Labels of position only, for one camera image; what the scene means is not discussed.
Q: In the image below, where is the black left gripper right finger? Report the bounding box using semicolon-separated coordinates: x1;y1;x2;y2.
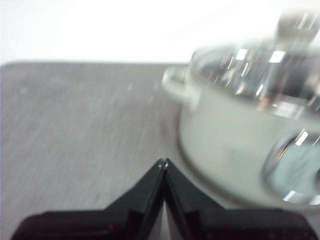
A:
164;157;319;240

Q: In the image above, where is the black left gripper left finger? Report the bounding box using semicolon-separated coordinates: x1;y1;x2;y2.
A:
9;158;165;240

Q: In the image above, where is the glass lid with green knob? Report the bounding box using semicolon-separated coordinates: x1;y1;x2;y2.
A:
187;9;320;119

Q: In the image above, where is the pale green electric pot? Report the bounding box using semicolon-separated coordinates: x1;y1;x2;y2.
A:
161;64;320;213

